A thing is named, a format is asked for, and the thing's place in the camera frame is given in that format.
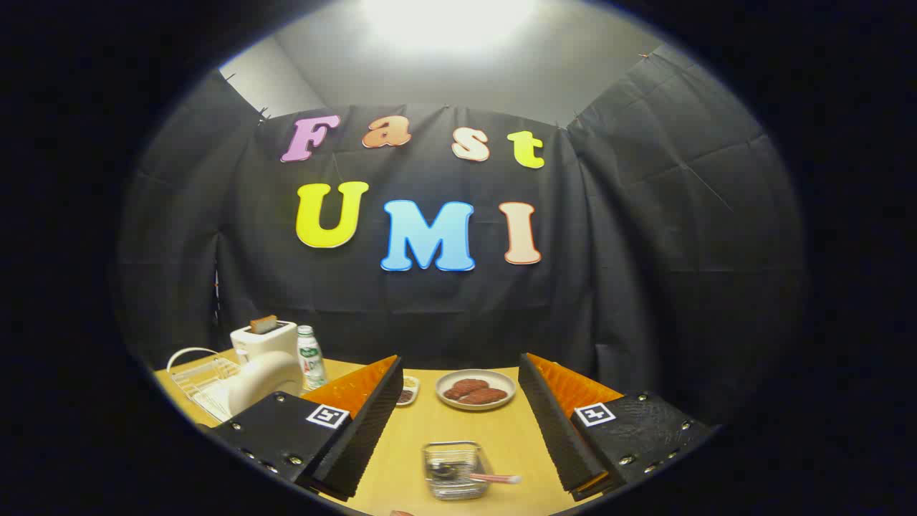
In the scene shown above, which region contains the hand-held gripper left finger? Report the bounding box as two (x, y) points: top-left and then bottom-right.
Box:
(204, 354), (404, 502)

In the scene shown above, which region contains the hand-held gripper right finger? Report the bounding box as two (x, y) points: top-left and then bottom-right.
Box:
(517, 351), (717, 502)

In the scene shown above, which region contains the spoon with red checked handle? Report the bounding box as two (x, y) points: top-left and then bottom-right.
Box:
(430, 462), (522, 484)

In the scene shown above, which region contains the metal wire basket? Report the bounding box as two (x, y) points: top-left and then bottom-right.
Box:
(421, 441), (491, 501)

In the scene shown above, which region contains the white wire dish rack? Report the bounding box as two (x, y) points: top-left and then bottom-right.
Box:
(166, 347), (248, 424)

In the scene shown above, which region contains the beige plate with meat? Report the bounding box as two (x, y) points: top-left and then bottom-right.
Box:
(436, 369), (517, 411)

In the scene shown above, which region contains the white green-label milk bottle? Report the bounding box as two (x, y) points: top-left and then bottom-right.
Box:
(297, 325), (329, 391)

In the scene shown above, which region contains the white toaster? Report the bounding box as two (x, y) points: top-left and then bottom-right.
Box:
(231, 320), (299, 366)

